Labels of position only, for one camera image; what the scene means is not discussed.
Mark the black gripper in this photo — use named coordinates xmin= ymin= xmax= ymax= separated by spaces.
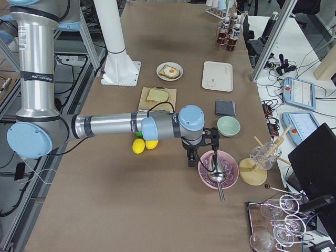
xmin=181 ymin=138 xmax=202 ymax=167

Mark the bread slice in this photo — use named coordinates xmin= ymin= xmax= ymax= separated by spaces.
xmin=159 ymin=65 xmax=180 ymax=79
xmin=146 ymin=88 xmax=169 ymax=102

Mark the white round plate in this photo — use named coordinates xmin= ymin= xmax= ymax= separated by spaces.
xmin=156 ymin=62 xmax=183 ymax=81

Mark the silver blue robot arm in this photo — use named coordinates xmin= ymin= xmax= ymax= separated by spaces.
xmin=7 ymin=1 xmax=205 ymax=159

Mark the cream rabbit tray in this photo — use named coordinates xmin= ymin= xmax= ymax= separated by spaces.
xmin=202 ymin=61 xmax=233 ymax=92

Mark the steel ice scoop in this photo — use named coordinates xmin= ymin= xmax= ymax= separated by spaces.
xmin=208 ymin=150 xmax=226 ymax=202

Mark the pink bowl of ice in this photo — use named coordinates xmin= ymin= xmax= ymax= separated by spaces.
xmin=198 ymin=150 xmax=239 ymax=190

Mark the yellow lemon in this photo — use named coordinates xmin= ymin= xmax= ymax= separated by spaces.
xmin=132 ymin=138 xmax=145 ymax=154
xmin=145 ymin=140 xmax=159 ymax=150

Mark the mint green bowl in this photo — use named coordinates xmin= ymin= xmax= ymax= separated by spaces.
xmin=217 ymin=116 xmax=241 ymax=137

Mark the bamboo cutting board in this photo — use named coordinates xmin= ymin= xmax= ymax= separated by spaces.
xmin=138 ymin=87 xmax=177 ymax=112

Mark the wooden mug tree stand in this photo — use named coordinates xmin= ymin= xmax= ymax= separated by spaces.
xmin=239 ymin=126 xmax=291 ymax=186

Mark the grey folded cloth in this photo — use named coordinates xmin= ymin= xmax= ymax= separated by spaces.
xmin=215 ymin=100 xmax=236 ymax=116

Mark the clear glass mug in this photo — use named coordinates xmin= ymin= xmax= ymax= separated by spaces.
xmin=249 ymin=142 xmax=282 ymax=171

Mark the fried egg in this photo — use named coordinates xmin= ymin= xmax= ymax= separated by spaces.
xmin=164 ymin=66 xmax=177 ymax=77

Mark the wine glass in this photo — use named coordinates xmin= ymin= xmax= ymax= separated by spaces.
xmin=260 ymin=194 xmax=299 ymax=219
xmin=249 ymin=224 xmax=295 ymax=251
xmin=270 ymin=214 xmax=307 ymax=237

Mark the blue teach pendant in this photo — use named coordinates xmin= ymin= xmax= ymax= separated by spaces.
xmin=282 ymin=112 xmax=320 ymax=145
xmin=282 ymin=77 xmax=316 ymax=111

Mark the black monitor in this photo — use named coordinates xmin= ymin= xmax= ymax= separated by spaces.
xmin=288 ymin=123 xmax=335 ymax=200

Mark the tea bottle white cap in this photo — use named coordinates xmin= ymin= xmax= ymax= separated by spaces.
xmin=218 ymin=17 xmax=230 ymax=39

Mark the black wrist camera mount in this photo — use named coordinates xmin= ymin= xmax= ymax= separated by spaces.
xmin=199 ymin=127 xmax=220 ymax=151

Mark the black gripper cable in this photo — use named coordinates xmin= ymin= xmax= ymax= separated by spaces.
xmin=147 ymin=101 xmax=176 ymax=118

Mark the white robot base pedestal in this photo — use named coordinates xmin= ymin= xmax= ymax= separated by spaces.
xmin=94 ymin=0 xmax=141 ymax=87

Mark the copper wire bottle rack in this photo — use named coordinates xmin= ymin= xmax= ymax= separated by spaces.
xmin=216 ymin=12 xmax=248 ymax=50

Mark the aluminium frame post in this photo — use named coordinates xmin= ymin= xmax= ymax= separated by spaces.
xmin=251 ymin=0 xmax=297 ymax=83

